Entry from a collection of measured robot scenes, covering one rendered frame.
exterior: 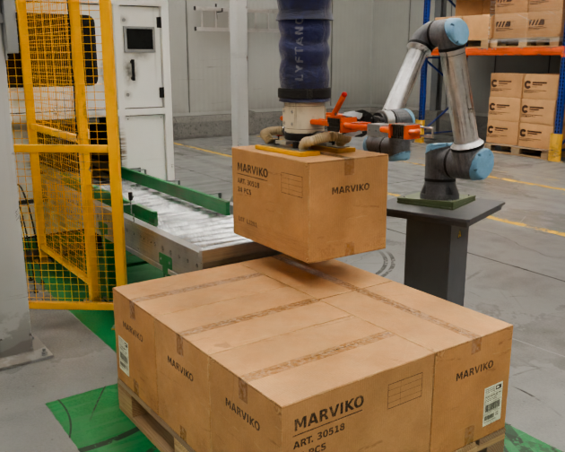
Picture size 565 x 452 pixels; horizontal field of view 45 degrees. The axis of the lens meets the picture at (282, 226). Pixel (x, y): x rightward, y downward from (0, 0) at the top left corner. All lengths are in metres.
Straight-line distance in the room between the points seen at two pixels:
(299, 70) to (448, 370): 1.31
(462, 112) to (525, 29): 7.78
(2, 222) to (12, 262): 0.20
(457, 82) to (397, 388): 1.51
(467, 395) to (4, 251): 2.22
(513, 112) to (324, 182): 8.59
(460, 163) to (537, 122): 7.62
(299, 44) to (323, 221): 0.72
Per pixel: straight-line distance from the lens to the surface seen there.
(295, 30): 2.83
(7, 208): 3.47
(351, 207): 2.74
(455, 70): 3.15
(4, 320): 3.61
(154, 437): 2.81
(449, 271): 3.40
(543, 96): 10.79
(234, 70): 6.41
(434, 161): 3.36
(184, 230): 3.71
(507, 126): 11.17
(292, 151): 2.77
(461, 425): 2.49
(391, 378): 2.14
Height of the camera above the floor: 1.45
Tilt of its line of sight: 14 degrees down
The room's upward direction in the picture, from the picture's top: straight up
